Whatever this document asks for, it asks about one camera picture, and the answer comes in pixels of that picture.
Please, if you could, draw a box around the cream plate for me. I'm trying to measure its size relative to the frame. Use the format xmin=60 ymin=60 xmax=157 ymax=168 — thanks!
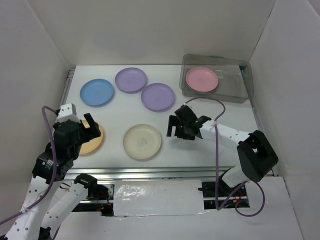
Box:
xmin=122 ymin=124 xmax=162 ymax=160

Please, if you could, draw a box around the pink plate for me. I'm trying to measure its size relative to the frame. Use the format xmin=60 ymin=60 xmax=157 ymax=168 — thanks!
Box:
xmin=185 ymin=67 xmax=219 ymax=93

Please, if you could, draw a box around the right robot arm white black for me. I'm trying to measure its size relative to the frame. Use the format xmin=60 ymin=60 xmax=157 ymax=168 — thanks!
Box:
xmin=166 ymin=104 xmax=279 ymax=196

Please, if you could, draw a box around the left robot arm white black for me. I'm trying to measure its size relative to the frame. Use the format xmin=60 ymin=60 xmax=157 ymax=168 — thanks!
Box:
xmin=0 ymin=113 xmax=101 ymax=240

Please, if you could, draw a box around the clear plastic bin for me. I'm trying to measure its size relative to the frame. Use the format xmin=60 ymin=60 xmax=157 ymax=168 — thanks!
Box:
xmin=179 ymin=54 xmax=254 ymax=104

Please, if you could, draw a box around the orange plate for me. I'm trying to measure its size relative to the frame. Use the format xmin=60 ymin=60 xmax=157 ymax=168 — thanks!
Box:
xmin=79 ymin=124 xmax=104 ymax=156

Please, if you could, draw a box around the purple plate front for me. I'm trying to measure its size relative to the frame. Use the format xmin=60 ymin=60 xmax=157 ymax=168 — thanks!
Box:
xmin=140 ymin=83 xmax=176 ymax=111

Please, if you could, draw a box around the purple plate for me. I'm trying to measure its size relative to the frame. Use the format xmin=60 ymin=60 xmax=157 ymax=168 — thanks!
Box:
xmin=140 ymin=83 xmax=176 ymax=111
xmin=114 ymin=67 xmax=148 ymax=93

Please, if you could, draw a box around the blue plate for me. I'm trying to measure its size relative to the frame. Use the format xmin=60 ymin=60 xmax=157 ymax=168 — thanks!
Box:
xmin=79 ymin=78 xmax=115 ymax=107

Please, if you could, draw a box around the purple plate rear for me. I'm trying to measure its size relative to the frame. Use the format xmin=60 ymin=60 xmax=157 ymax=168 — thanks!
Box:
xmin=114 ymin=67 xmax=148 ymax=93

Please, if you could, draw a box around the white foil cover panel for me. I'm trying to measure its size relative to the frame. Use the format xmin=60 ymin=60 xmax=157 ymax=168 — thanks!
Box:
xmin=113 ymin=180 xmax=205 ymax=217

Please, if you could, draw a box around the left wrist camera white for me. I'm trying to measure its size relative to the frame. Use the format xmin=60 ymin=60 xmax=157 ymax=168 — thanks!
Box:
xmin=57 ymin=103 xmax=80 ymax=123

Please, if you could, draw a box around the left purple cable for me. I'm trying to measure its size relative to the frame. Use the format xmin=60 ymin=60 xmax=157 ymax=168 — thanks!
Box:
xmin=0 ymin=105 xmax=60 ymax=228

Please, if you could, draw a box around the purple cable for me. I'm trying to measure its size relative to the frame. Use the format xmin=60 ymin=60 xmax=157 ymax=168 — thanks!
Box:
xmin=0 ymin=105 xmax=60 ymax=228
xmin=182 ymin=96 xmax=266 ymax=217

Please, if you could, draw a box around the aluminium frame rail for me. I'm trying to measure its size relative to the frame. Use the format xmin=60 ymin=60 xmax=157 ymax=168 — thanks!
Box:
xmin=59 ymin=65 xmax=279 ymax=181

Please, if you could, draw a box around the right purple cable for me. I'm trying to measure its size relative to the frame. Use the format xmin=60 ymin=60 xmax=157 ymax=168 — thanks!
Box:
xmin=182 ymin=96 xmax=266 ymax=217

